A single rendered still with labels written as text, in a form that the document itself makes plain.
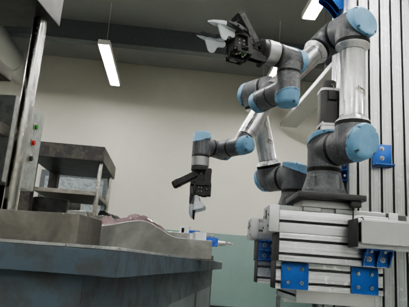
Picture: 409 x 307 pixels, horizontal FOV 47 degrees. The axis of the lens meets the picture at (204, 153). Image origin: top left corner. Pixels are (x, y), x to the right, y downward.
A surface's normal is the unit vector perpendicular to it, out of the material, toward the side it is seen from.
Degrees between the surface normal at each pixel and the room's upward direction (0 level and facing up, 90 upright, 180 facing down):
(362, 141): 98
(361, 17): 82
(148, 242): 90
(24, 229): 90
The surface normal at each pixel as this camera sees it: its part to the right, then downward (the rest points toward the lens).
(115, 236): 0.19, -0.21
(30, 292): -0.11, -0.23
